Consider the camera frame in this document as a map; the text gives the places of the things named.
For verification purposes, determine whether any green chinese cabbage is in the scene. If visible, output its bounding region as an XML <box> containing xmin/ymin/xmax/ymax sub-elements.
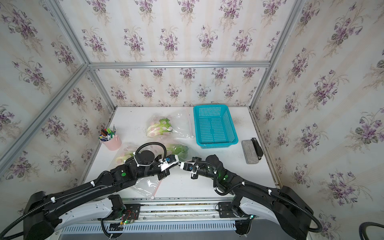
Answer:
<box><xmin>166</xmin><ymin>144</ymin><xmax>189</xmax><ymax>162</ymax></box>

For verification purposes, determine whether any clear zip-top bag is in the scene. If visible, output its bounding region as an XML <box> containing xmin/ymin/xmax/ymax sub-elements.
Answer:
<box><xmin>146</xmin><ymin>109</ymin><xmax>195</xmax><ymax>139</ymax></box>
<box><xmin>108</xmin><ymin>142</ymin><xmax>161</xmax><ymax>200</ymax></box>
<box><xmin>159</xmin><ymin>139</ymin><xmax>193</xmax><ymax>162</ymax></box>

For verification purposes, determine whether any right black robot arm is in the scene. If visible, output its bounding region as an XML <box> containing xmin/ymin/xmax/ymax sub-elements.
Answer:
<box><xmin>180</xmin><ymin>155</ymin><xmax>323</xmax><ymax>240</ymax></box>

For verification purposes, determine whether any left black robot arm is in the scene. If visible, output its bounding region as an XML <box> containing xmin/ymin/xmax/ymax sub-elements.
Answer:
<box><xmin>1</xmin><ymin>143</ymin><xmax>180</xmax><ymax>240</ymax></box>

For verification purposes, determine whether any far bagged cabbage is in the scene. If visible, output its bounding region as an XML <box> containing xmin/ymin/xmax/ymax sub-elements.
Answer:
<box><xmin>147</xmin><ymin>118</ymin><xmax>173</xmax><ymax>138</ymax></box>

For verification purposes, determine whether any bagged cabbage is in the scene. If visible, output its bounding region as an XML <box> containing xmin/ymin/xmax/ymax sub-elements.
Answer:
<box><xmin>147</xmin><ymin>118</ymin><xmax>173</xmax><ymax>138</ymax></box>
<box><xmin>114</xmin><ymin>151</ymin><xmax>134</xmax><ymax>165</ymax></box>

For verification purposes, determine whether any teal plastic basket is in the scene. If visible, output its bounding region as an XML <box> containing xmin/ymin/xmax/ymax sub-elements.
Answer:
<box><xmin>193</xmin><ymin>105</ymin><xmax>239</xmax><ymax>149</ymax></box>

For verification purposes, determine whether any near bagged cabbage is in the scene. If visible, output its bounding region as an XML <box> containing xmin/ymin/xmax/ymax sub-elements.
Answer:
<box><xmin>114</xmin><ymin>151</ymin><xmax>134</xmax><ymax>165</ymax></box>

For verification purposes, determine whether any pink pen cup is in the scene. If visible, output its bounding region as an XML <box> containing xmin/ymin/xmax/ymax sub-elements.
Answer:
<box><xmin>101</xmin><ymin>135</ymin><xmax>122</xmax><ymax>151</ymax></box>

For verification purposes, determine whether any grey whiteboard eraser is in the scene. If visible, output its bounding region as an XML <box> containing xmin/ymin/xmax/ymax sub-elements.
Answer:
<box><xmin>241</xmin><ymin>138</ymin><xmax>264</xmax><ymax>165</ymax></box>

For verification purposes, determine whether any coloured pens bundle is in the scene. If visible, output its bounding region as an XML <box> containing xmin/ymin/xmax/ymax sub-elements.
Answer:
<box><xmin>99</xmin><ymin>126</ymin><xmax>116</xmax><ymax>142</ymax></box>

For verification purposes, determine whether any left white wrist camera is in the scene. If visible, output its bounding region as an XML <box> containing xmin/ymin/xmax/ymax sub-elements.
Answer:
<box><xmin>160</xmin><ymin>155</ymin><xmax>180</xmax><ymax>172</ymax></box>

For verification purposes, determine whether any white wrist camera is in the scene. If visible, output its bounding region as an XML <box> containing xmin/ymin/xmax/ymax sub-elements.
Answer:
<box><xmin>160</xmin><ymin>155</ymin><xmax>180</xmax><ymax>172</ymax></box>
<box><xmin>180</xmin><ymin>162</ymin><xmax>195</xmax><ymax>172</ymax></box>

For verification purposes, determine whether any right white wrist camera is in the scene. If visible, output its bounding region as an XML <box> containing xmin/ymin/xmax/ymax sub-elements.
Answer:
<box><xmin>180</xmin><ymin>162</ymin><xmax>195</xmax><ymax>172</ymax></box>

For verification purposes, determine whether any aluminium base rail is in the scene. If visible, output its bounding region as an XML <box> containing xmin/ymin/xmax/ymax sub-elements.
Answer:
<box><xmin>59</xmin><ymin>198</ymin><xmax>236</xmax><ymax>227</ymax></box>

